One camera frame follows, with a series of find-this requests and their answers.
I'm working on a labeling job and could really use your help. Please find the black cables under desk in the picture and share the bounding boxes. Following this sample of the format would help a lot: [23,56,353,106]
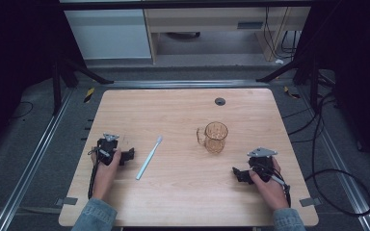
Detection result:
[262,6,298,62]

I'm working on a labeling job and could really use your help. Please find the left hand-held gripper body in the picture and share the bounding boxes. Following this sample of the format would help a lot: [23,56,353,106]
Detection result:
[95,133,123,167]

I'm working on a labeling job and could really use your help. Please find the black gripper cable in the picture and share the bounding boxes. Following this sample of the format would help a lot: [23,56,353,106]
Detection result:
[253,163,293,208]
[87,146,111,200]

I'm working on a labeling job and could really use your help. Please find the black metal stand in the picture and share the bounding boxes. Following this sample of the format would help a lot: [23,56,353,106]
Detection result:
[255,51,322,113]
[51,54,116,117]

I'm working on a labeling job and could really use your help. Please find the grey table bracket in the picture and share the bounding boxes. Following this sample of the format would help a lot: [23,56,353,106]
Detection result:
[54,196,79,207]
[299,196,323,208]

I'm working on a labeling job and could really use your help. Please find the light blue toothbrush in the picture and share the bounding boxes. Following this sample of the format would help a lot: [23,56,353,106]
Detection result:
[135,135,164,181]

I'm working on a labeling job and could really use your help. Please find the white cabinet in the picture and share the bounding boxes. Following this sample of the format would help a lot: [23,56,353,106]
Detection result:
[63,9,152,61]

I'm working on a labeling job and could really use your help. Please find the dark curtain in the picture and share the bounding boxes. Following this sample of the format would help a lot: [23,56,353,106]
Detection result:
[302,0,370,177]
[0,0,66,158]

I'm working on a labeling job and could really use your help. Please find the yellow black tape strip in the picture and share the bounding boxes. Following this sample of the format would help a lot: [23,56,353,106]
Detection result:
[83,87,96,104]
[282,85,302,100]

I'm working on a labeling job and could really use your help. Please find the person's left hand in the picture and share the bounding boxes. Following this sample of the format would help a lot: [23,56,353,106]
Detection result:
[91,147,123,202]

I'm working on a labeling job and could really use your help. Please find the amber glass mug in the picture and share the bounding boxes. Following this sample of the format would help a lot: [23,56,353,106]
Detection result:
[196,120,229,155]

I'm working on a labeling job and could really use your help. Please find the person's right hand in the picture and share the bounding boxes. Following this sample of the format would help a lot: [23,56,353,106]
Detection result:
[248,157,291,212]

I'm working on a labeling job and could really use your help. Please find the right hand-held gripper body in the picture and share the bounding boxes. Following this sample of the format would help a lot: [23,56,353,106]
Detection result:
[247,146,279,184]

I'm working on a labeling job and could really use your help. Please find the aluminium floor rail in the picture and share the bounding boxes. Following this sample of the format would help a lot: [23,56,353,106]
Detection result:
[103,79,270,90]
[298,86,370,231]
[0,89,75,231]

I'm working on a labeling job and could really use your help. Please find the short black floor cable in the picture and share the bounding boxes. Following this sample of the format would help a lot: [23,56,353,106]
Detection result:
[8,100,35,121]

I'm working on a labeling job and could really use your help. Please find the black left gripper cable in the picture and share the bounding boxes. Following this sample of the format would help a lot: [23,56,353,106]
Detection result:
[87,146,111,200]

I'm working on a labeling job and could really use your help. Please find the thin black floor cable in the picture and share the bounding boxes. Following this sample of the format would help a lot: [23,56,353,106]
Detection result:
[282,97,338,144]

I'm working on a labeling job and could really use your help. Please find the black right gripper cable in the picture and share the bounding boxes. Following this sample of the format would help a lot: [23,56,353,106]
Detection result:
[253,163,293,208]

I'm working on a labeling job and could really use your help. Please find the long black floor cable loop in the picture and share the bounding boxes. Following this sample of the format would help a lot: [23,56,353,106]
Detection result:
[304,91,370,218]

